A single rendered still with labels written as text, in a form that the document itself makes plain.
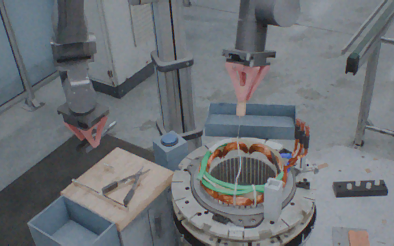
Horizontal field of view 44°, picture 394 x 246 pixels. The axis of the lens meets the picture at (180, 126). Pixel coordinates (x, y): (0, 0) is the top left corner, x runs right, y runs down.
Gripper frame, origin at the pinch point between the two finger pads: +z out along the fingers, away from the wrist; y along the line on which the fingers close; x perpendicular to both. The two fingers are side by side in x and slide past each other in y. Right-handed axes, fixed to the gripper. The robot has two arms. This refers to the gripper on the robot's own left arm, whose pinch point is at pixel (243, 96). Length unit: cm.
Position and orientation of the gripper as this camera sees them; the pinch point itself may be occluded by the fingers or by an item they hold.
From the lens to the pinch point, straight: 97.0
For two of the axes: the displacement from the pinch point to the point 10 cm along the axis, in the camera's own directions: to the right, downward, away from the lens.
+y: 6.4, -1.5, 7.5
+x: -7.6, -2.3, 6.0
